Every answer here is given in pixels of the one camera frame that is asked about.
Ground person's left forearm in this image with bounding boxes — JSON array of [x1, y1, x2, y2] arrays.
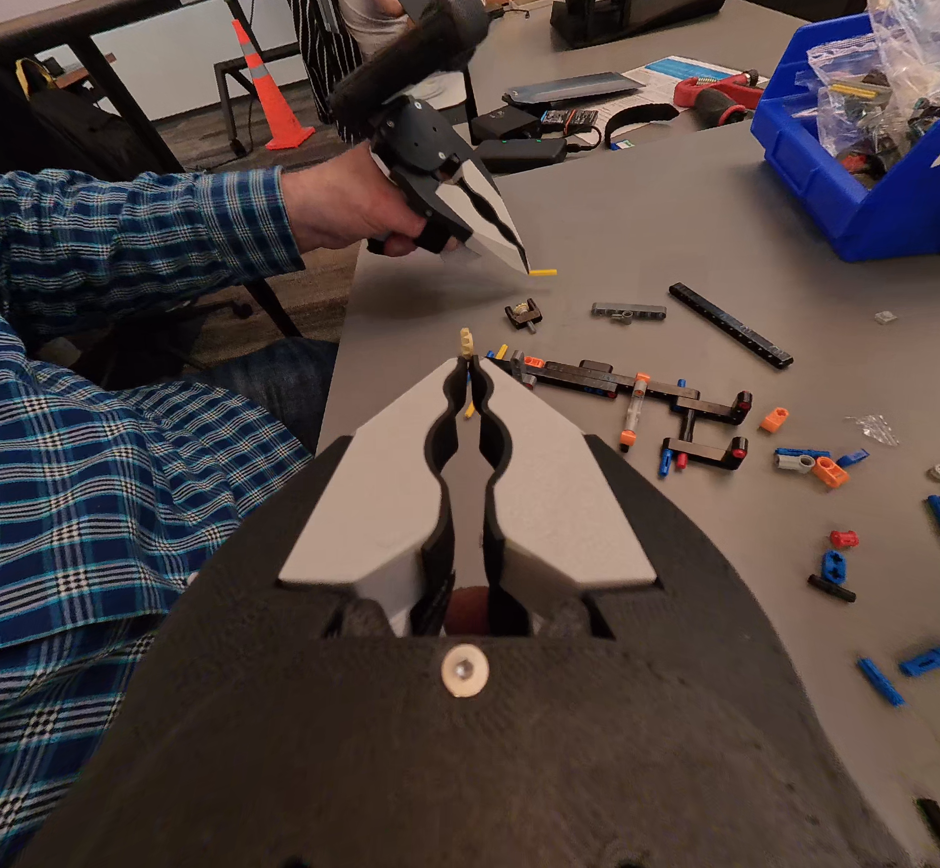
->
[[0, 166, 306, 329]]

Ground striped black apron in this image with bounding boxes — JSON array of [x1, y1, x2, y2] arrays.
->
[[275, 0, 366, 126]]

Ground person's plaid shirt torso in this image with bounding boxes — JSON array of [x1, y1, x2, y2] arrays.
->
[[0, 317, 318, 865]]

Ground black box device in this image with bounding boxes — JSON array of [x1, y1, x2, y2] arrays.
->
[[469, 104, 544, 144]]

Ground blue storage bin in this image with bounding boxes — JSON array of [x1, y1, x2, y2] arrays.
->
[[750, 11, 940, 264]]

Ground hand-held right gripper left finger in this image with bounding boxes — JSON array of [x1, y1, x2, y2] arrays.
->
[[279, 357, 469, 637]]

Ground black strap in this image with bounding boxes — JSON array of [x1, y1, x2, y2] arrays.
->
[[603, 102, 681, 151]]

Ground person's jeans leg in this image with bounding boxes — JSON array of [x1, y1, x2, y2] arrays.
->
[[172, 336, 340, 454]]

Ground dark flat pouch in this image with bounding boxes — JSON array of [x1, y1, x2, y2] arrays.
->
[[502, 70, 649, 107]]

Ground clear bags of lego parts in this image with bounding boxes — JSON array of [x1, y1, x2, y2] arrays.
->
[[806, 0, 940, 182]]

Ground black lego beam assembly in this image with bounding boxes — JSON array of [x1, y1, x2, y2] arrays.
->
[[485, 344, 754, 478]]

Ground black office chair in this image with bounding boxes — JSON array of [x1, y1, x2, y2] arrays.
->
[[29, 279, 304, 390]]

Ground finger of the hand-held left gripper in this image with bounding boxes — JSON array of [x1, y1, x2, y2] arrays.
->
[[438, 176, 528, 274], [461, 156, 531, 276]]

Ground black backpack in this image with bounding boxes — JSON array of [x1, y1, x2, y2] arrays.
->
[[0, 59, 171, 182]]

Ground person's left hand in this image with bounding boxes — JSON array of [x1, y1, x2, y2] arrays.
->
[[281, 144, 430, 258]]

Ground long black lego beam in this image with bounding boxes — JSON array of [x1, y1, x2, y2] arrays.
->
[[667, 282, 796, 370]]

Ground dark grey lego beam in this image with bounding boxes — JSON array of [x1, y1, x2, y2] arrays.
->
[[590, 300, 668, 326]]

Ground red bar clamp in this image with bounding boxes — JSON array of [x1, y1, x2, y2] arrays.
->
[[673, 69, 770, 129]]

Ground clear plastic scrap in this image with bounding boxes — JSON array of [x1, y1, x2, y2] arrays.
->
[[844, 413, 901, 447]]

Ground printed paper sheet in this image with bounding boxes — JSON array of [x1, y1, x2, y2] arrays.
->
[[587, 55, 769, 149]]

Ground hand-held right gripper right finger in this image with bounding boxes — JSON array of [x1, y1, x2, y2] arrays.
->
[[470, 356, 657, 637]]

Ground black power bank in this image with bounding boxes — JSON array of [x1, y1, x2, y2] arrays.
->
[[476, 137, 571, 176]]

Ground orange traffic cone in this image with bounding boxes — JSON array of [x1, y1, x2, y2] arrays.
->
[[231, 19, 317, 151]]

